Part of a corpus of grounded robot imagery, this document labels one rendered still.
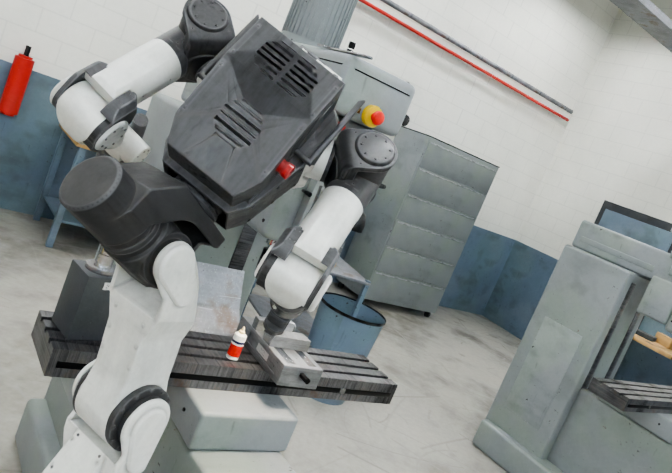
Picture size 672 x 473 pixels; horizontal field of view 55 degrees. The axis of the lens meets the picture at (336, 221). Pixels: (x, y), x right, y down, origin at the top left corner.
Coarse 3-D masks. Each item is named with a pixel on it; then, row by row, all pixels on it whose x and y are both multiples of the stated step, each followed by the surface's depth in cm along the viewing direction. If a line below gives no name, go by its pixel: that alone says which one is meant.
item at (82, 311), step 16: (80, 272) 173; (96, 272) 173; (112, 272) 175; (64, 288) 177; (80, 288) 171; (96, 288) 172; (64, 304) 176; (80, 304) 171; (96, 304) 174; (64, 320) 174; (80, 320) 172; (96, 320) 175; (64, 336) 173; (80, 336) 174; (96, 336) 177
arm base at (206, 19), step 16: (192, 0) 127; (208, 0) 128; (192, 16) 125; (208, 16) 126; (224, 16) 128; (192, 32) 124; (208, 32) 126; (224, 32) 127; (192, 48) 125; (208, 48) 127; (192, 64) 129; (192, 80) 135
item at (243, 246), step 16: (160, 96) 248; (160, 112) 242; (160, 128) 239; (160, 144) 235; (144, 160) 244; (160, 160) 231; (240, 240) 239; (256, 240) 243; (96, 256) 261; (208, 256) 235; (224, 256) 238; (240, 256) 242; (256, 256) 246; (240, 304) 249; (64, 384) 254; (48, 400) 266; (64, 400) 251; (64, 416) 247
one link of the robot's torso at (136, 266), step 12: (168, 228) 116; (156, 240) 114; (168, 240) 116; (180, 240) 118; (108, 252) 115; (144, 252) 113; (156, 252) 114; (120, 264) 118; (132, 264) 114; (144, 264) 114; (132, 276) 122; (144, 276) 115
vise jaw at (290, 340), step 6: (276, 336) 205; (282, 336) 207; (288, 336) 209; (294, 336) 211; (300, 336) 214; (270, 342) 205; (276, 342) 206; (282, 342) 207; (288, 342) 208; (294, 342) 210; (300, 342) 211; (306, 342) 212; (288, 348) 209; (294, 348) 210; (300, 348) 212; (306, 348) 213
